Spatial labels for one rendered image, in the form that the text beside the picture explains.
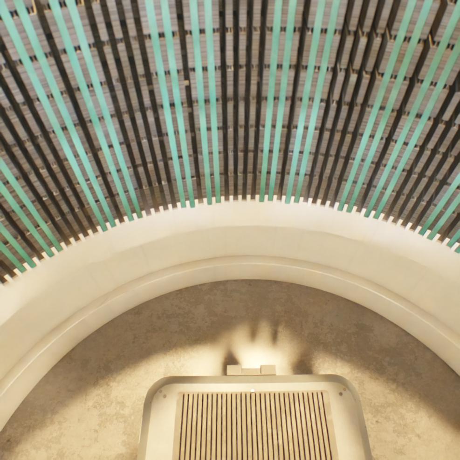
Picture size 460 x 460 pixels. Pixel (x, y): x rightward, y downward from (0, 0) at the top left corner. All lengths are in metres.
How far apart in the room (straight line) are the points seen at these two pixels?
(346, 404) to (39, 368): 0.93
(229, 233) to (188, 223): 0.25
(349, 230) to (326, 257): 0.29
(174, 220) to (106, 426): 0.68
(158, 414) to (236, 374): 0.21
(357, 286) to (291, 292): 0.24
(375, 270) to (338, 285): 0.15
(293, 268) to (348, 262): 0.19
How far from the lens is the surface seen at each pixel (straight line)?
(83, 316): 1.22
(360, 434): 0.90
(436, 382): 1.34
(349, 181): 0.81
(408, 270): 1.17
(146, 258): 1.15
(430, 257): 0.96
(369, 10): 0.63
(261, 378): 0.89
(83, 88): 0.64
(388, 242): 0.95
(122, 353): 1.25
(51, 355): 1.28
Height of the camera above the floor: 1.14
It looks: 51 degrees down
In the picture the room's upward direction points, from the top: 1 degrees counter-clockwise
